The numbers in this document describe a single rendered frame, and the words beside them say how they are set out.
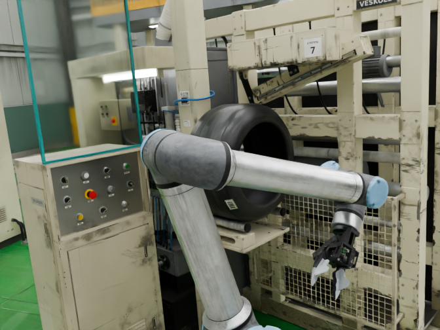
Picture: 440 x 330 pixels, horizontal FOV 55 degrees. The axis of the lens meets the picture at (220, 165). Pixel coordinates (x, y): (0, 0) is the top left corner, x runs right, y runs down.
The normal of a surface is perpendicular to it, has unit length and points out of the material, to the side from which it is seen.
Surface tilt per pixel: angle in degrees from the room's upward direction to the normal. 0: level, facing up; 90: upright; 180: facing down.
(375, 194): 93
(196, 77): 90
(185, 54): 90
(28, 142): 90
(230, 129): 59
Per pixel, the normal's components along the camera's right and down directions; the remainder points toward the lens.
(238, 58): -0.69, 0.18
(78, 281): 0.71, 0.08
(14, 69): 0.92, 0.00
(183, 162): -0.30, 0.10
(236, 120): 0.15, -0.48
